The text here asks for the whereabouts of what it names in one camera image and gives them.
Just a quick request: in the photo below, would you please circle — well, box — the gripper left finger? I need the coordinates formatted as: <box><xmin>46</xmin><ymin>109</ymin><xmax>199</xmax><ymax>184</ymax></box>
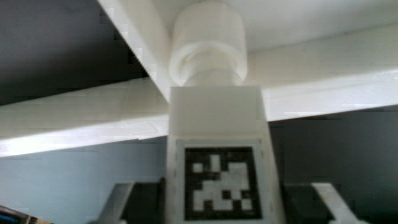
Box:
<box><xmin>89</xmin><ymin>183</ymin><xmax>135</xmax><ymax>224</ymax></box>

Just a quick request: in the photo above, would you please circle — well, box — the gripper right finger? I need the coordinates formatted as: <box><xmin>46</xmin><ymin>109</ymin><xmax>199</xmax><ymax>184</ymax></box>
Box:
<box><xmin>311</xmin><ymin>183</ymin><xmax>371</xmax><ymax>224</ymax></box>

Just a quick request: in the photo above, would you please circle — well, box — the white table leg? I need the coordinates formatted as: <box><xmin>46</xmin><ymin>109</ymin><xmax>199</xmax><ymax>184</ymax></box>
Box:
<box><xmin>165</xmin><ymin>0</ymin><xmax>286</xmax><ymax>224</ymax></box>

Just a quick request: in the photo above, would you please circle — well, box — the white square table top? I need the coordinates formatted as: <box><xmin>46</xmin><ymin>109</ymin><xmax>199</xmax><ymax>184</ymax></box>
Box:
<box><xmin>97</xmin><ymin>0</ymin><xmax>398</xmax><ymax>105</ymax></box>

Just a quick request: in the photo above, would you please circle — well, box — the white U-shaped obstacle fence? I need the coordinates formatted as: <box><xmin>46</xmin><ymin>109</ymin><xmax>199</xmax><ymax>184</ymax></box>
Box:
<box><xmin>0</xmin><ymin>68</ymin><xmax>398</xmax><ymax>158</ymax></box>

